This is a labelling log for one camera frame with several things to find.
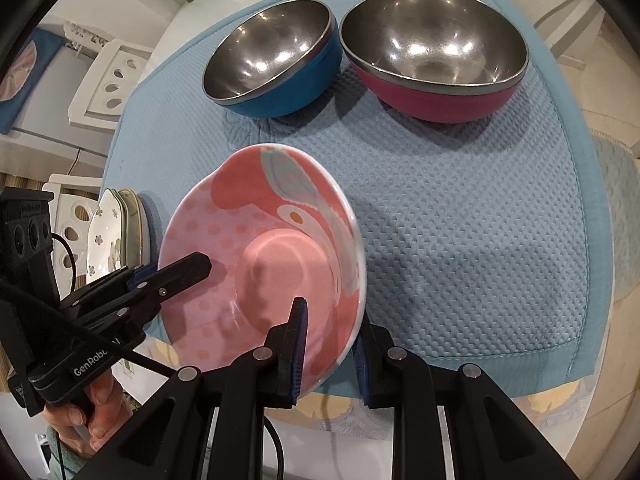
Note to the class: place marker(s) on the blue fridge cover cloth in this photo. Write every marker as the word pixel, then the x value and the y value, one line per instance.
pixel 24 73

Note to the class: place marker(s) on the light blue textured mat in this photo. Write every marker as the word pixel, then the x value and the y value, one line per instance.
pixel 487 242

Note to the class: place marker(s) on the round blue leaf plate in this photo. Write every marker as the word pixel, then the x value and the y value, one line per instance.
pixel 146 258

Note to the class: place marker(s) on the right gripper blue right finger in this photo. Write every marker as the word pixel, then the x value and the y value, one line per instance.
pixel 363 357

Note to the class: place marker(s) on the pink cartoon bowl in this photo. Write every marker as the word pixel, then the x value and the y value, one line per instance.
pixel 276 226

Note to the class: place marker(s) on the person's left hand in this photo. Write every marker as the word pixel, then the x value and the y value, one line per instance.
pixel 85 435

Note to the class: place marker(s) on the white chair near left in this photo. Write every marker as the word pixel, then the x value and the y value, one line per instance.
pixel 71 211

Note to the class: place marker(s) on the blue steel bowl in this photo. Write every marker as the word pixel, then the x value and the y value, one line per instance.
pixel 277 61

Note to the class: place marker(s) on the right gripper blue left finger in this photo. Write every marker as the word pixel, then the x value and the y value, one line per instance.
pixel 292 355

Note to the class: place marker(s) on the white chair far left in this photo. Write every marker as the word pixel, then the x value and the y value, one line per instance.
pixel 103 93

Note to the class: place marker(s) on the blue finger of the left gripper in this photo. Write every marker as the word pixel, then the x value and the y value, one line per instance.
pixel 141 274

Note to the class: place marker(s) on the white refrigerator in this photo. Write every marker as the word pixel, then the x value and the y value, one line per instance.
pixel 42 141

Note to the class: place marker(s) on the magenta steel bowl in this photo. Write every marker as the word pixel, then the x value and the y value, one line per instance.
pixel 447 61

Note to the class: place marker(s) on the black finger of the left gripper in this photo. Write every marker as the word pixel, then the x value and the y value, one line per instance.
pixel 175 279

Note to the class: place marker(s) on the white chair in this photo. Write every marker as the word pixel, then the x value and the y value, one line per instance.
pixel 569 28
pixel 71 211
pixel 103 93

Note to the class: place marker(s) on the white chair far right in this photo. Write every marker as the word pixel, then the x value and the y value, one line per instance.
pixel 569 28

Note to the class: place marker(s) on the square forest plate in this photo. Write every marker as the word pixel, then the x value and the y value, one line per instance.
pixel 132 227
pixel 104 253

